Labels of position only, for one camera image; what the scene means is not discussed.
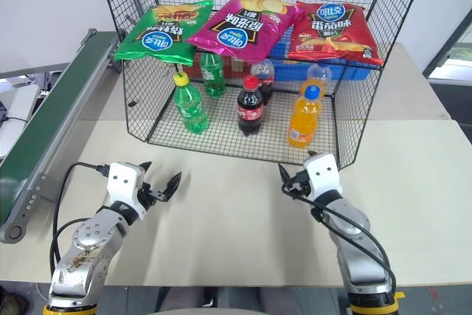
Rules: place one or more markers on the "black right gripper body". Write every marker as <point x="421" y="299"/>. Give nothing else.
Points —
<point x="299" y="184"/>

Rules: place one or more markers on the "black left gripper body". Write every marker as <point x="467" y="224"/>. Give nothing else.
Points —
<point x="149" y="197"/>

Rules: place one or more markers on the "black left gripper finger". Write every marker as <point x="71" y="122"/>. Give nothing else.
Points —
<point x="173" y="184"/>
<point x="146" y="166"/>

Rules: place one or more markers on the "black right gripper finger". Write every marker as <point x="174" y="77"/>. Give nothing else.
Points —
<point x="312" y="153"/>
<point x="284" y="173"/>

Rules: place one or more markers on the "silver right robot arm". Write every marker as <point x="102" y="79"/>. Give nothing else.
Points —
<point x="354" y="243"/>

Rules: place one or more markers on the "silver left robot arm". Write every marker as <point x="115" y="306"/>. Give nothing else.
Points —
<point x="85" y="243"/>

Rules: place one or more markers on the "orange soda bottle blue cap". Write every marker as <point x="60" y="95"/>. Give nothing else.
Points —
<point x="304" y="119"/>
<point x="320" y="75"/>

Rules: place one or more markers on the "green soda bottle yellow cap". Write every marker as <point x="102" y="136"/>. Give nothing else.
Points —
<point x="190" y="108"/>

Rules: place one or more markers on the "cola bottle red cap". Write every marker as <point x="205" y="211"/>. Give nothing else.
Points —
<point x="249" y="108"/>

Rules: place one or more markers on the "cola bottle pale label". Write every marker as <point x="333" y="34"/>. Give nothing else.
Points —
<point x="266" y="84"/>

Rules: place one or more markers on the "blue plastic crate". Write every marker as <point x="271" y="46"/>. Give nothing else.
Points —
<point x="284" y="68"/>

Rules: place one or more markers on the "dark rounded shape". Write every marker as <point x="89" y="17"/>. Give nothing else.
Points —
<point x="284" y="302"/>

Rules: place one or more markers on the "red potato chips bag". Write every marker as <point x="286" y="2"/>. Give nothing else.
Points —
<point x="332" y="31"/>

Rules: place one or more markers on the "green potato chips bag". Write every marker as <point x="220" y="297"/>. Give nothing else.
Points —
<point x="158" y="36"/>

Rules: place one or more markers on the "white side desk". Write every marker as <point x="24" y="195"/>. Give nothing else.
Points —
<point x="16" y="108"/>

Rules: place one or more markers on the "magenta potato chips bag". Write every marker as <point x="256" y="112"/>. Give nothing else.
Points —
<point x="236" y="31"/>

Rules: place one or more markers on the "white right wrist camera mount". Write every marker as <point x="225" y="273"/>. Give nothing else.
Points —
<point x="324" y="172"/>

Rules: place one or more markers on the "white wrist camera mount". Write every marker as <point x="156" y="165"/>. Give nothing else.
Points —
<point x="324" y="172"/>
<point x="123" y="179"/>

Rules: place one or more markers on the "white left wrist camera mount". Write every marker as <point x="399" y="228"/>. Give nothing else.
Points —
<point x="123" y="179"/>

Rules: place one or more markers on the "green conveyor belt grey frame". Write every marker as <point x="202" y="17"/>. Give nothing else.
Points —
<point x="55" y="108"/>

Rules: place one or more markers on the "dark window frame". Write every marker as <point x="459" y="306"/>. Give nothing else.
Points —
<point x="448" y="34"/>

